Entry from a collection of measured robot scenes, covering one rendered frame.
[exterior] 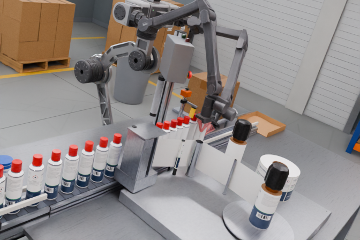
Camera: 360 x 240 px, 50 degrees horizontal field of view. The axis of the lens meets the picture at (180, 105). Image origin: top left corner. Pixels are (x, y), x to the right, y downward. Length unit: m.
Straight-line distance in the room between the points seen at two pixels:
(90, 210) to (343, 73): 5.09
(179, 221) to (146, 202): 0.16
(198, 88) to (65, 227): 1.42
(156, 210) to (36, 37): 3.99
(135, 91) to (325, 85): 3.01
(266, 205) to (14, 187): 0.95
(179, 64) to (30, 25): 3.60
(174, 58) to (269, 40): 4.81
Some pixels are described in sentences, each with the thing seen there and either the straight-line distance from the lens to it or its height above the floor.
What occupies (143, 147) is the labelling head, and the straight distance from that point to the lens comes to 1.56.
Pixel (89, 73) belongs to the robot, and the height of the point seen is 0.90.
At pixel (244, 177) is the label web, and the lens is 1.77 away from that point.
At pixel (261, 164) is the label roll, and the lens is 1.92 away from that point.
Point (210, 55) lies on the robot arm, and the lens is 1.99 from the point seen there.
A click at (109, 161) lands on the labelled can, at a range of 1.70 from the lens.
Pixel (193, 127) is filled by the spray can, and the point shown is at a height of 1.01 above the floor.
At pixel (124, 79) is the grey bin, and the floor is 0.32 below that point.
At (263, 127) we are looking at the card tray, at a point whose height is 0.83.
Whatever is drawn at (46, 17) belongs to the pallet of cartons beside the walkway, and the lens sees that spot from 5.32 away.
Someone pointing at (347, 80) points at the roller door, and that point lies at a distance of 6.22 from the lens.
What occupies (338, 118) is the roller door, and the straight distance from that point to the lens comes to 6.34.
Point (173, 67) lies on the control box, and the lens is 1.80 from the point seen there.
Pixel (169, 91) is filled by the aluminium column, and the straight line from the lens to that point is 2.02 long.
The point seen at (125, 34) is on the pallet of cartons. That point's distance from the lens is 6.06.
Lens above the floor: 1.84
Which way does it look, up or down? 21 degrees down
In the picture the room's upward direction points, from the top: 15 degrees clockwise
